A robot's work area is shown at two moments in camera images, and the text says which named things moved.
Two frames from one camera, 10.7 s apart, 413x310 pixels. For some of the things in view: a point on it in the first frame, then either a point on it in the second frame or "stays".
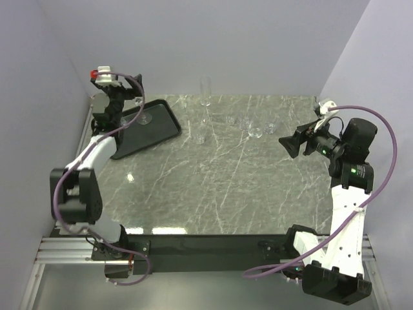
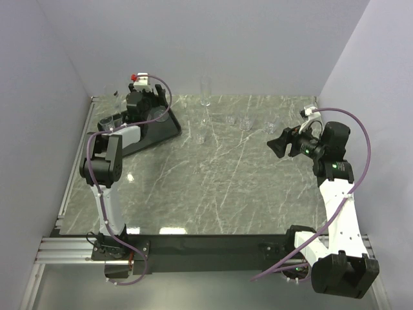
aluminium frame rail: (53, 250) stays
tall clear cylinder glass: (205, 90) stays
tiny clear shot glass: (230, 119) stays
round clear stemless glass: (255, 130) to (159, 112)
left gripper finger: (139, 88) to (161, 93)
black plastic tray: (155, 124) stays
